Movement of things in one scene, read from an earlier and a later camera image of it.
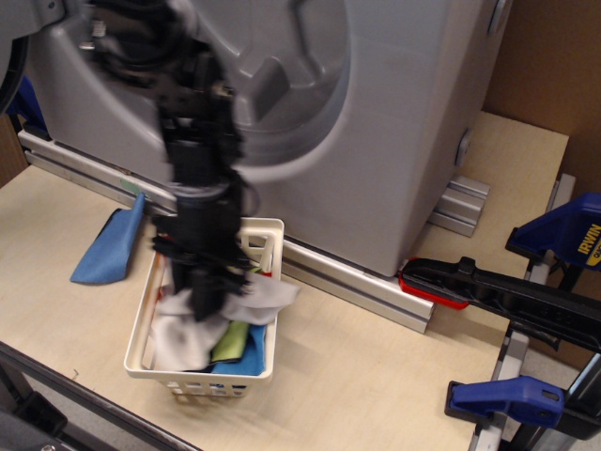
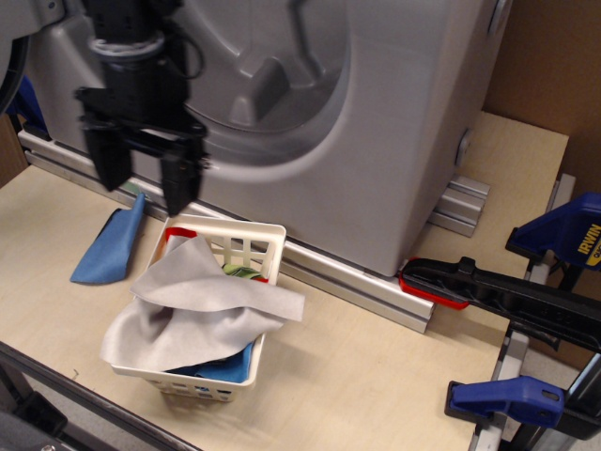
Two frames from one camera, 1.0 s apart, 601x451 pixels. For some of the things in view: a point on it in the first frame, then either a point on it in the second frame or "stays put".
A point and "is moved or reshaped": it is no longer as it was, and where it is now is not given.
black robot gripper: [204, 246] → [144, 98]
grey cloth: [183, 342] is moved or reshaped
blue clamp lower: [524, 397] stays put
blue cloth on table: [108, 258] stays put
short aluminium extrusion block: [460, 206] stays put
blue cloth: [252, 362] → [233, 368]
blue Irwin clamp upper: [571, 230] stays put
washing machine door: [19, 19] stays put
